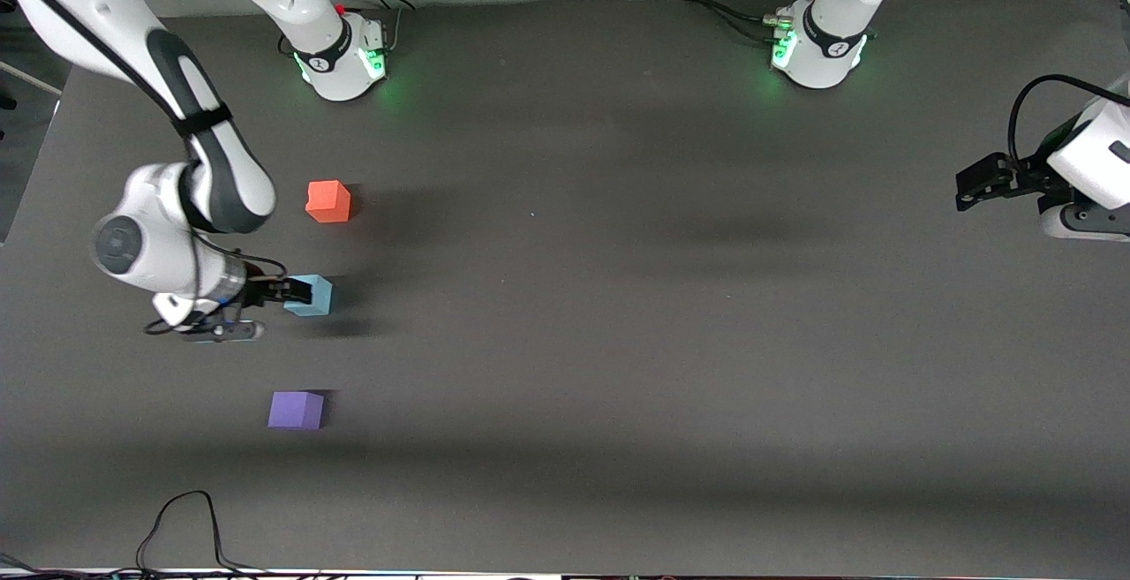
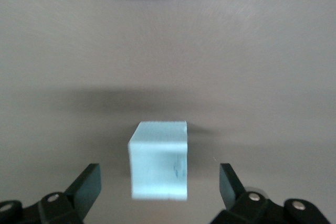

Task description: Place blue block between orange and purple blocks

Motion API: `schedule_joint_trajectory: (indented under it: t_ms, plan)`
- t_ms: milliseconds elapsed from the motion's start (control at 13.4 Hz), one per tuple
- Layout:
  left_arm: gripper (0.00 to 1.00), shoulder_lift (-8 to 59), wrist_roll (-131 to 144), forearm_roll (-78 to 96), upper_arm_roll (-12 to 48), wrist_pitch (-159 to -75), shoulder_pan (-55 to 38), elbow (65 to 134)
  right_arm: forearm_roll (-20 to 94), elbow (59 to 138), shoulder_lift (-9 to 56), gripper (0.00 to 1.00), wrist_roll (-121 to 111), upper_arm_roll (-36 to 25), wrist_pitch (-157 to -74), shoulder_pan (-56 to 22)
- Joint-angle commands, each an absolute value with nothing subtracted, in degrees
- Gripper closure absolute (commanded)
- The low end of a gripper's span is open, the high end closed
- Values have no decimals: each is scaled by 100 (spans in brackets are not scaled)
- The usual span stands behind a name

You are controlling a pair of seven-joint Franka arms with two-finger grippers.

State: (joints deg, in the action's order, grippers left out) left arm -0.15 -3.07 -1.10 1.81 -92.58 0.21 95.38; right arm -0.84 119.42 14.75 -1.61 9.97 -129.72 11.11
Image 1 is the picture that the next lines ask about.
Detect light blue foam block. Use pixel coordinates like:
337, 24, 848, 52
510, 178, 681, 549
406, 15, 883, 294
284, 275, 334, 317

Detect orange foam block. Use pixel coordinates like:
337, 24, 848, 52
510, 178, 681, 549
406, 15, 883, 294
305, 180, 352, 224

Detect purple foam block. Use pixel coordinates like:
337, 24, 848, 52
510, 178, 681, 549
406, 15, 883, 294
267, 391, 326, 431

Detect dark grey table mat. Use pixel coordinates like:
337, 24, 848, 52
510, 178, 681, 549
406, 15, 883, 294
0, 0, 1130, 577

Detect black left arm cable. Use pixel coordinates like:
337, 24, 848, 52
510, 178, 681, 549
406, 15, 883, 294
1008, 74, 1130, 168

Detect thin black looped cable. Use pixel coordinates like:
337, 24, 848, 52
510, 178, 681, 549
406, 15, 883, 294
136, 490, 266, 575

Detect black left base cables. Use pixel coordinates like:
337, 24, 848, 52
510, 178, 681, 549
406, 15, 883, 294
666, 0, 831, 44

